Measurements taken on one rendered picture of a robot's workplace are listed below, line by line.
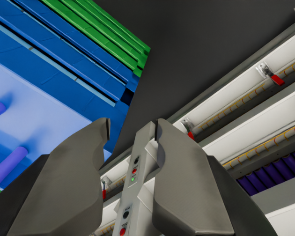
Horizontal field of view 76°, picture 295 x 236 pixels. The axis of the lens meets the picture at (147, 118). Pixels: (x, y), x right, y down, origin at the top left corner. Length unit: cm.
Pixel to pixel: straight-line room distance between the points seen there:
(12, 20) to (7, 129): 16
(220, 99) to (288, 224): 39
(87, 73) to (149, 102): 52
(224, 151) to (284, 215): 19
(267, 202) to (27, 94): 37
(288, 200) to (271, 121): 18
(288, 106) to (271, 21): 38
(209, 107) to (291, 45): 26
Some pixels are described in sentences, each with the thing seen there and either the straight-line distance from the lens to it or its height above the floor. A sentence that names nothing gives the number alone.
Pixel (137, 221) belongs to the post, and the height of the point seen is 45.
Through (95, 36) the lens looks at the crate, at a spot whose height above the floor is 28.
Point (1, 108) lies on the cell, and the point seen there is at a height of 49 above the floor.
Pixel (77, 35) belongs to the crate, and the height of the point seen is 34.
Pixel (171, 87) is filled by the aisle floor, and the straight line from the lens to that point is 76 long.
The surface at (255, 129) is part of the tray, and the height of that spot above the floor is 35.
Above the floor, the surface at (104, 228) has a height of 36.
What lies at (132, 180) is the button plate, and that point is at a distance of 61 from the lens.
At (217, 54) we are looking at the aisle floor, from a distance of 74.
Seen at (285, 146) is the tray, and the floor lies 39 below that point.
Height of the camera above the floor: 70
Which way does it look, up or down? 59 degrees down
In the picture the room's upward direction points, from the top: 170 degrees counter-clockwise
